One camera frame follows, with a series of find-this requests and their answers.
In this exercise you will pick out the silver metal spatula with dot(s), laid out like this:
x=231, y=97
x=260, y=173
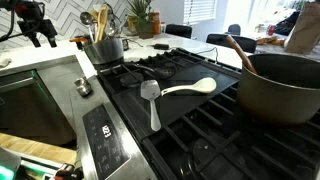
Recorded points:
x=151, y=95

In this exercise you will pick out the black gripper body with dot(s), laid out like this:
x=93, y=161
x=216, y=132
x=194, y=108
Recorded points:
x=37, y=28

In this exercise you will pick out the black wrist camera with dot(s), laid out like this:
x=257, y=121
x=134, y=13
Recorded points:
x=26, y=10

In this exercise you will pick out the potted green plant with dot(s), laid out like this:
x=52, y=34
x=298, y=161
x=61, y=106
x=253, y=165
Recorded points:
x=143, y=23

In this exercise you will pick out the red can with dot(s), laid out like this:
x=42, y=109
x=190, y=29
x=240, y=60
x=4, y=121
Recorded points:
x=271, y=30

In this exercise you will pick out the black griddle plate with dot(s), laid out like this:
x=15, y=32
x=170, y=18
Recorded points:
x=180, y=100

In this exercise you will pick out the metal whisk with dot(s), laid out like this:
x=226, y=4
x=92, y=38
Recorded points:
x=111, y=26

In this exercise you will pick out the black dining chair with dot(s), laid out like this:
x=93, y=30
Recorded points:
x=179, y=30
x=234, y=29
x=246, y=43

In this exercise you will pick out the dark grey cooking pot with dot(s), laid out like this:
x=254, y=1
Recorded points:
x=276, y=96

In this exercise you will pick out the black and red bag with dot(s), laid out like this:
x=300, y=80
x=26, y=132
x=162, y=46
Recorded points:
x=288, y=24

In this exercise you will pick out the bread pieces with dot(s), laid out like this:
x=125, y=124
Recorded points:
x=270, y=40

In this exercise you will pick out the black power adapter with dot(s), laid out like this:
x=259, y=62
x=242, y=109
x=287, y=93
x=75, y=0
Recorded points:
x=161, y=46

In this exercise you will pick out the brown paper bag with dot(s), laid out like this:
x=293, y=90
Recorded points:
x=305, y=30

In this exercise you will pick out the brown wooden spoon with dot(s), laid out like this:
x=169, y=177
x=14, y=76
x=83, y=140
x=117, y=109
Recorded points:
x=241, y=55

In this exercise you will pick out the orange bottle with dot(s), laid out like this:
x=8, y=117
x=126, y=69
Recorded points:
x=156, y=22

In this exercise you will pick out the stainless gas stove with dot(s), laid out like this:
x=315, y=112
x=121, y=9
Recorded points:
x=206, y=143

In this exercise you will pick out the white cloth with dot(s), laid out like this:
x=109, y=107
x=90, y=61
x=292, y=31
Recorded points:
x=4, y=62

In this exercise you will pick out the red and black clamp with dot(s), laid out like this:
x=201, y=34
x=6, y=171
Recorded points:
x=66, y=171

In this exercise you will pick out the silver ladle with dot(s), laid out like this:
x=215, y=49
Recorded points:
x=87, y=19

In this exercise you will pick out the silver stove knob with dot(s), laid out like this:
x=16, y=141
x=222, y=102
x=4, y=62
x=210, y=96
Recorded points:
x=83, y=86

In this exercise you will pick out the white plastic spoon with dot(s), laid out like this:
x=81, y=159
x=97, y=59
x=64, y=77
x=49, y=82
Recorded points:
x=200, y=86

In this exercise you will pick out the silver utensil holder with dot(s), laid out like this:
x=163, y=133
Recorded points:
x=104, y=51

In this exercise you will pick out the stainless dishwasher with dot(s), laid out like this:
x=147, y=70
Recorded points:
x=33, y=106

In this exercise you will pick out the green lit device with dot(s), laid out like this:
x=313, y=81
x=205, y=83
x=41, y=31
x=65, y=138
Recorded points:
x=7, y=165

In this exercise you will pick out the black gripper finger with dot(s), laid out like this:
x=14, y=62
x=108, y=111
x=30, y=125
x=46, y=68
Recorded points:
x=52, y=41
x=35, y=40

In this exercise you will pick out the white window blinds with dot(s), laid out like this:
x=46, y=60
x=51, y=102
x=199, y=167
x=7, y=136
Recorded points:
x=199, y=10

